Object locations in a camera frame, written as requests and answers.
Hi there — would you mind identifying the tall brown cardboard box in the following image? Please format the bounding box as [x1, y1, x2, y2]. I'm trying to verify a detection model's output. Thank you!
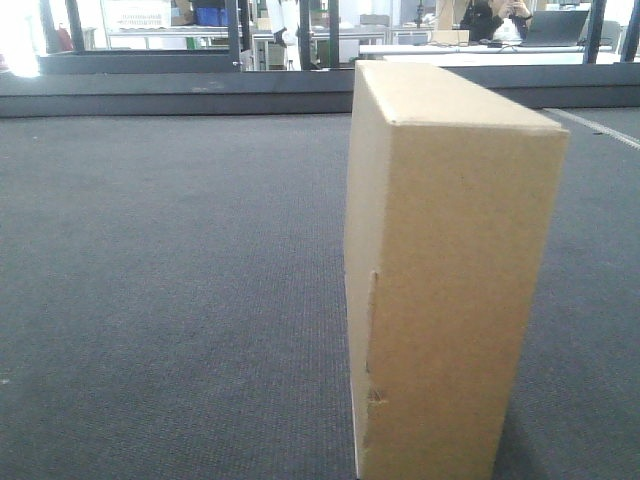
[344, 61, 569, 479]

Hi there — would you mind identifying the small distant cardboard box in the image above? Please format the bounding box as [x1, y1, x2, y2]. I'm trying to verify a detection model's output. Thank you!
[430, 29, 469, 46]

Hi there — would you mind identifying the white work table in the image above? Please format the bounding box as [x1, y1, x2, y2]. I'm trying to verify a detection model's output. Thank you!
[358, 43, 640, 66]

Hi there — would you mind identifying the blue distant storage bin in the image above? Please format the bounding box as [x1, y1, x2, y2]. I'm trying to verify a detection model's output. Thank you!
[194, 6, 228, 27]

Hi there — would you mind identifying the seated person in black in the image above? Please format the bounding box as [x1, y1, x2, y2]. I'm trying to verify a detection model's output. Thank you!
[459, 0, 533, 42]

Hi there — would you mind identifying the black open laptop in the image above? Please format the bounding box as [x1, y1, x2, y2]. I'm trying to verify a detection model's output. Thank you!
[520, 10, 589, 47]

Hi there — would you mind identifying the black conveyor side rail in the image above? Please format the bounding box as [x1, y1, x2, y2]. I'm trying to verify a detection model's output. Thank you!
[1, 63, 639, 118]

